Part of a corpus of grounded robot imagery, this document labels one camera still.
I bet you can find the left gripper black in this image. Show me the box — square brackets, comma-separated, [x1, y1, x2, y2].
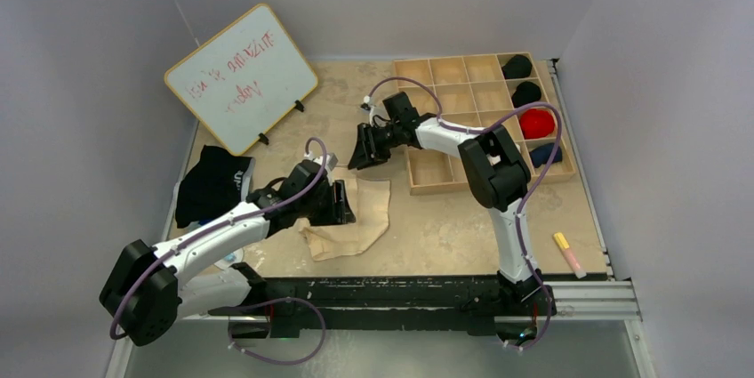
[298, 180, 353, 227]

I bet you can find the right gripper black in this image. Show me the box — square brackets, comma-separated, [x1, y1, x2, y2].
[349, 122, 403, 171]

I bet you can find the cream beige underwear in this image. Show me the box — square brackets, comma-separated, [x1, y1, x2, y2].
[295, 166, 390, 261]

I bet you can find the white whiteboard yellow frame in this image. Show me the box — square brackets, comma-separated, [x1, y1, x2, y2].
[164, 4, 319, 156]

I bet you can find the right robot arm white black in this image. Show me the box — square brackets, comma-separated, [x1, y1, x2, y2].
[348, 92, 537, 313]

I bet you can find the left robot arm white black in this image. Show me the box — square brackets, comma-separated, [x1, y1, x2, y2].
[99, 153, 354, 346]

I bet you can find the white blue patterned underwear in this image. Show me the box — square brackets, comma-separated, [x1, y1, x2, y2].
[214, 248, 244, 270]

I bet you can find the black underwear white waistband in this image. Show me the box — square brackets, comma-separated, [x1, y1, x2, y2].
[174, 145, 255, 229]

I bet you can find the red rolled underwear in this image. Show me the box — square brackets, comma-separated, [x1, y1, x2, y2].
[518, 109, 557, 140]

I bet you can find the black rolled underwear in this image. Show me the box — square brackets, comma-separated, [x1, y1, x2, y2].
[501, 54, 533, 80]
[511, 81, 542, 108]

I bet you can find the black rolled underwear back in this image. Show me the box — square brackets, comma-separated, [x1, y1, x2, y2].
[501, 54, 533, 80]

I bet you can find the navy blue rolled underwear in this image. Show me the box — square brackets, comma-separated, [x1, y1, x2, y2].
[529, 142, 563, 168]

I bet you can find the wooden compartment organizer tray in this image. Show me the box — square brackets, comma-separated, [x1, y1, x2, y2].
[393, 52, 576, 196]

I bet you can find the pink yellow marker pen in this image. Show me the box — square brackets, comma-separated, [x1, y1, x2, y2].
[553, 232, 587, 279]

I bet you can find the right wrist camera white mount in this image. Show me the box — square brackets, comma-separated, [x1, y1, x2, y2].
[360, 96, 390, 127]

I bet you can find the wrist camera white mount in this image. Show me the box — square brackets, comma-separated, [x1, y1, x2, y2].
[304, 152, 338, 173]
[360, 96, 390, 127]

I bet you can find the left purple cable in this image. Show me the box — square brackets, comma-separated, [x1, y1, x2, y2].
[109, 137, 329, 366]

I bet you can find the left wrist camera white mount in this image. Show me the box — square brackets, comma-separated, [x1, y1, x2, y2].
[304, 152, 338, 173]

